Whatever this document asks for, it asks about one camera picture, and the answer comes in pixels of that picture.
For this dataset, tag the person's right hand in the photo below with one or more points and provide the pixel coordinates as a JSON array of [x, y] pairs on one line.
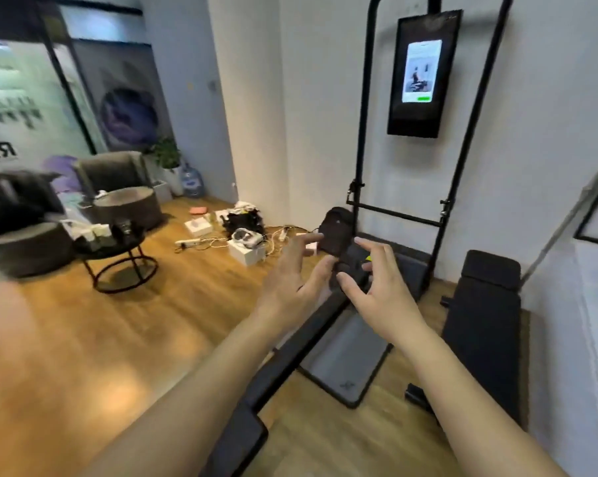
[[388, 302]]

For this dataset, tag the person's left hand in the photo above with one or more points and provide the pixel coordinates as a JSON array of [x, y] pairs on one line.
[[289, 288]]

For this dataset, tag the person's left thumb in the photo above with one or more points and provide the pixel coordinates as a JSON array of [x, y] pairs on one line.
[[321, 274]]

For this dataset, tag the person's right thumb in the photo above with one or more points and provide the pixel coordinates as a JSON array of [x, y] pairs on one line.
[[351, 287]]

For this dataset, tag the person's right forearm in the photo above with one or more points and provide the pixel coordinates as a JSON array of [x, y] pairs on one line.
[[468, 402]]

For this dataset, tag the person's left forearm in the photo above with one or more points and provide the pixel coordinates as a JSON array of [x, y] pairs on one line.
[[194, 392]]

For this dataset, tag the white adapter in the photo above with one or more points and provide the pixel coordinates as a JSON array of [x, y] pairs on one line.
[[311, 247]]

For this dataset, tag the grey floor platform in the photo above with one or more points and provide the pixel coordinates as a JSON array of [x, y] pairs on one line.
[[348, 352]]

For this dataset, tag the large white box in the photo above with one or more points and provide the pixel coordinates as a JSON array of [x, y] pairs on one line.
[[247, 253]]

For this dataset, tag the white headset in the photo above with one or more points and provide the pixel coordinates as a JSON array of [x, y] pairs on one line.
[[245, 236]]

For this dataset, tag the black equipment pile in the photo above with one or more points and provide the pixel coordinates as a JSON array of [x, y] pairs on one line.
[[242, 221]]

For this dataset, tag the small white box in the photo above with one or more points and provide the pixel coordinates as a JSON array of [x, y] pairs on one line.
[[222, 216], [197, 227]]

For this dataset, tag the black weight bench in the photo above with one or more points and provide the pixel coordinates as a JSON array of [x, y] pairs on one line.
[[483, 317]]

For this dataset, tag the white power strip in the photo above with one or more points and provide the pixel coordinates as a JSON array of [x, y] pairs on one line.
[[187, 241]]

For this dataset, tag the orange flat box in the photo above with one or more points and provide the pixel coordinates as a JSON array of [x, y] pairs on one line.
[[198, 211]]

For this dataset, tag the blue water jug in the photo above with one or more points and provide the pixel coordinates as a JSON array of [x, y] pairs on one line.
[[192, 181]]

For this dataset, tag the long black bar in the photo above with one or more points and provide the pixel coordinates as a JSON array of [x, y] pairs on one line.
[[239, 432]]

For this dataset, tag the green potted plant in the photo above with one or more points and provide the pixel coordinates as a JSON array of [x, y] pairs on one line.
[[169, 158]]

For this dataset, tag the round black side table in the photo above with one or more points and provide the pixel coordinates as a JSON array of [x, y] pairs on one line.
[[125, 253]]

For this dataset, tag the grey round ottoman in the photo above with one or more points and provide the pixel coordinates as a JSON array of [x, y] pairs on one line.
[[130, 206]]

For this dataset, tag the black device on table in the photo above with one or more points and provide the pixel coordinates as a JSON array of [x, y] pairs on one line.
[[122, 228]]

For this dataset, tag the grey slanted pole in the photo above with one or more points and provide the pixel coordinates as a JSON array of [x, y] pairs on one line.
[[557, 233]]

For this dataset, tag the white boxes on table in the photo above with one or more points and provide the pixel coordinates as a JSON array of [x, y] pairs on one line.
[[88, 232]]

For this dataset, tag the black framed panel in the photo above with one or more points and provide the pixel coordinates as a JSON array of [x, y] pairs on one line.
[[594, 213]]

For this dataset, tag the purple cushion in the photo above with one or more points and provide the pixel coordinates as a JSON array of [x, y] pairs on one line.
[[63, 171]]

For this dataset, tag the black bag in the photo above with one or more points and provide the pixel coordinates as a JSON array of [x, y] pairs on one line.
[[16, 198]]

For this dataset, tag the frosted glass door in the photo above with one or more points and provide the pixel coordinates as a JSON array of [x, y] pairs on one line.
[[26, 104]]

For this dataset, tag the black metal fitness frame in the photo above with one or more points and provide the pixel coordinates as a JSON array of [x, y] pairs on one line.
[[398, 215]]

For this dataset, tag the black wall screen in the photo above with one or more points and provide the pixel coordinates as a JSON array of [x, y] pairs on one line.
[[398, 94]]

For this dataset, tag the purple wall poster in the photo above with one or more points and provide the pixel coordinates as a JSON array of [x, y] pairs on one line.
[[127, 109]]

